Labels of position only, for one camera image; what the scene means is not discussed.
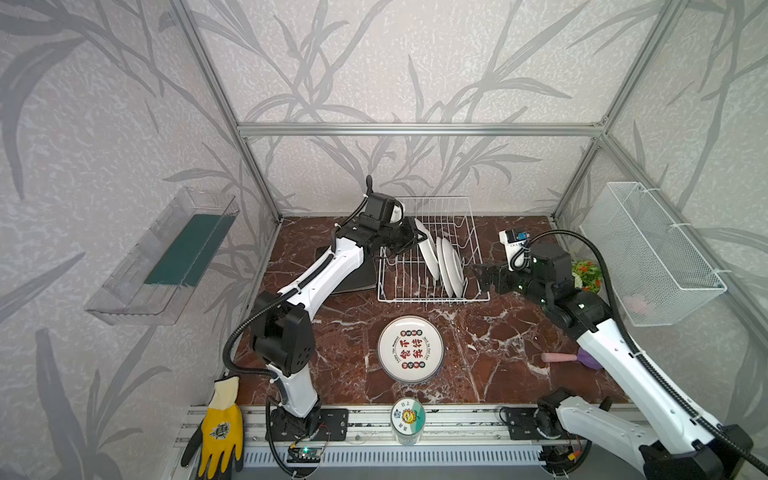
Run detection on white round plate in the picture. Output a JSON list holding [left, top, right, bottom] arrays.
[[436, 237, 455, 298], [443, 238, 465, 298], [415, 219, 440, 281], [377, 315, 446, 384]]

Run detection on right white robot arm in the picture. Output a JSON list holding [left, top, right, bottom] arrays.
[[473, 242, 765, 479]]

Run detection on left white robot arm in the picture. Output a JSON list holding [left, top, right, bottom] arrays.
[[249, 193, 424, 419]]

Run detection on white ribbed flower pot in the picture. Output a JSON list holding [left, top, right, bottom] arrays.
[[572, 260, 603, 294]]

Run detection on purple pink spoon toy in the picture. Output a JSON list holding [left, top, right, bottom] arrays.
[[541, 349, 603, 371]]

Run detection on pink item in basket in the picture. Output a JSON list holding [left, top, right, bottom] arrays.
[[623, 294, 654, 316]]

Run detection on round green labelled can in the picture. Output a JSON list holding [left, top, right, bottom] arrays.
[[390, 398, 426, 445]]

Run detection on green mat in shelf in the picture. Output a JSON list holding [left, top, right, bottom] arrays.
[[144, 214, 236, 287]]

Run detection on green circuit board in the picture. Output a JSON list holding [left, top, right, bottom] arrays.
[[287, 445, 324, 464]]

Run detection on yellow black work glove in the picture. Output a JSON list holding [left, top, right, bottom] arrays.
[[180, 376, 244, 479]]

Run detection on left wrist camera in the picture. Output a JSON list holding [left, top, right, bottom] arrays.
[[390, 200, 404, 224]]

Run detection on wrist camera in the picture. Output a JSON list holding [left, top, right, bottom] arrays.
[[390, 200, 404, 224], [499, 229, 530, 271]]

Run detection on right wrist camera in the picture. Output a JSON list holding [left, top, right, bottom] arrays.
[[499, 229, 530, 271]]

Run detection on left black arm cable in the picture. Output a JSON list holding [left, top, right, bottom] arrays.
[[221, 175, 376, 478]]

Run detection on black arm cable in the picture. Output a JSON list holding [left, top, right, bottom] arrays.
[[515, 229, 768, 475], [221, 175, 376, 478]]

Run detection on white wire dish rack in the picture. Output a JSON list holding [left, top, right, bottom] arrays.
[[377, 196, 490, 303]]

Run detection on white mesh wall basket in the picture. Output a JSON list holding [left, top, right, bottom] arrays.
[[580, 182, 727, 327]]

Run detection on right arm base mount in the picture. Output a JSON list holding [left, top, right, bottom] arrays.
[[499, 406, 572, 441]]

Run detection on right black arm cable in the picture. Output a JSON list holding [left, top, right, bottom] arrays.
[[515, 229, 768, 475]]

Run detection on aluminium frame rail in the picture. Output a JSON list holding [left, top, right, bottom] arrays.
[[167, 0, 768, 343]]

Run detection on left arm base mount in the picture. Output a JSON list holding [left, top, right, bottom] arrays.
[[268, 407, 350, 442]]

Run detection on clear plastic wall shelf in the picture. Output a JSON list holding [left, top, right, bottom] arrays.
[[85, 187, 240, 326]]

